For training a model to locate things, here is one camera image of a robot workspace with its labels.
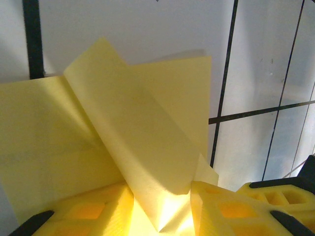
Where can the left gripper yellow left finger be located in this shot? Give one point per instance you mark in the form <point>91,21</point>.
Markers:
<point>98,211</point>

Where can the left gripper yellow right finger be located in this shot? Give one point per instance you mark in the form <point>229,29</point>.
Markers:
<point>221,216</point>

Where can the yellow paper sheet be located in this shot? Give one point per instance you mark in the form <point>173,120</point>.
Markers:
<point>147,110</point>

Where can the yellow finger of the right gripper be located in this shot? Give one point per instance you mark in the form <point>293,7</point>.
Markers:
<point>290,196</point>

